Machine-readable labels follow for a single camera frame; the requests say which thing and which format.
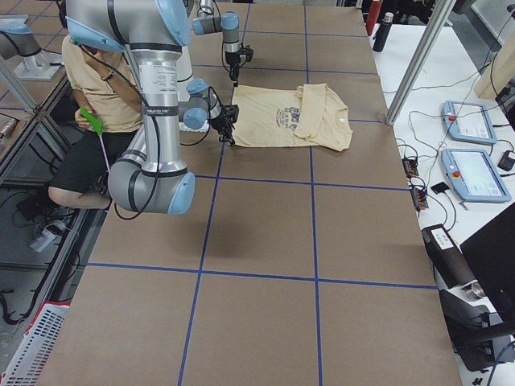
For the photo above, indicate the green handled tool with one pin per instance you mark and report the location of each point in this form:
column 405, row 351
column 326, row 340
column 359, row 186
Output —
column 97, row 126

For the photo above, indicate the far blue teach pendant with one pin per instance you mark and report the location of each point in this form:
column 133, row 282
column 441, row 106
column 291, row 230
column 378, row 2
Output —
column 468, row 122

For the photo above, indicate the blue teach pendant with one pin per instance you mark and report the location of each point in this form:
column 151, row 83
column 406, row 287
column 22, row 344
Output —
column 468, row 122
column 473, row 176

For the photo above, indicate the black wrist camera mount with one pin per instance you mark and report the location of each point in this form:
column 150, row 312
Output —
column 246, row 54

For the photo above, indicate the white plastic basket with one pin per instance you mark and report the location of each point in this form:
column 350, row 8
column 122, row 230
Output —
column 39, row 339

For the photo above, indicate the black monitor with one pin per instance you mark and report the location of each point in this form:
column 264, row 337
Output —
column 489, row 253

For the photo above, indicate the cream long-sleeve graphic shirt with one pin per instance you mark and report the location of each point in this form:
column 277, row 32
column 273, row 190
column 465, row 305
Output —
column 310, row 115

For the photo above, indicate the red bottle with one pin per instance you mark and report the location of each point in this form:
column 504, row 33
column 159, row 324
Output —
column 372, row 17

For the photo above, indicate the aluminium frame post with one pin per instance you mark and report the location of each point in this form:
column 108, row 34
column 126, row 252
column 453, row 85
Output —
column 441, row 12

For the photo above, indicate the small black circuit board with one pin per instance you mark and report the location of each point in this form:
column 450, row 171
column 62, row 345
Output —
column 410, row 167

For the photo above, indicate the black labelled box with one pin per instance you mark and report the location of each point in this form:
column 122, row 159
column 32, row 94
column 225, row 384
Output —
column 446, row 256

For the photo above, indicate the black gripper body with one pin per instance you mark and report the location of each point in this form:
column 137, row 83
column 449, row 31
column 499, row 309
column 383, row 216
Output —
column 222, row 121
column 232, row 59

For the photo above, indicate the near blue teach pendant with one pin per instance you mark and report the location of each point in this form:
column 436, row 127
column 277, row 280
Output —
column 473, row 176

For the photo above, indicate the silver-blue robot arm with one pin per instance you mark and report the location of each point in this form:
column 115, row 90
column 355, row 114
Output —
column 210, row 20
column 151, row 176

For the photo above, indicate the black power adapter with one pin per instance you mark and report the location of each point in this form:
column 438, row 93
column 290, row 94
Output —
column 507, row 160

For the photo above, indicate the seated person in beige shirt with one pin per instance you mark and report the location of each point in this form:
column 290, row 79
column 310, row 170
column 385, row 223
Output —
column 109, row 112

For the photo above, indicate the black thermos bottle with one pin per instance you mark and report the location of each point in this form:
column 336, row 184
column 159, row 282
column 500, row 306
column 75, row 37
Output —
column 382, row 33

